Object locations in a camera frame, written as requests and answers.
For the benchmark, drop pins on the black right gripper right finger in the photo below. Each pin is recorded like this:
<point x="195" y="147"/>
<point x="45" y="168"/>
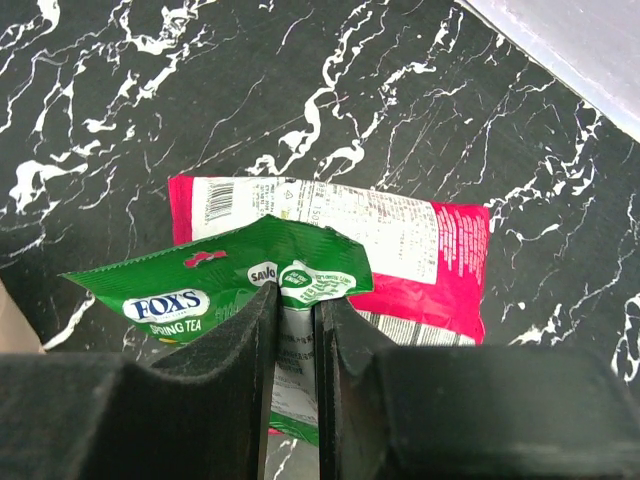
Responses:
<point x="489" y="412"/>

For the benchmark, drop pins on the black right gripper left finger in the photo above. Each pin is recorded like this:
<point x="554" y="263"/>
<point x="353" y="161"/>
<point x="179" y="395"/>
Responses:
<point x="201" y="412"/>

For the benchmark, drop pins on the pink snack bag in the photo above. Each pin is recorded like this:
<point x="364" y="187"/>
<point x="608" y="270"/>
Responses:
<point x="428" y="259"/>

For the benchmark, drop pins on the green Fox's candy bag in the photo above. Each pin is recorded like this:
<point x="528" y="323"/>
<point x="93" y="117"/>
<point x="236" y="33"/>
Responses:
<point x="179" y="294"/>

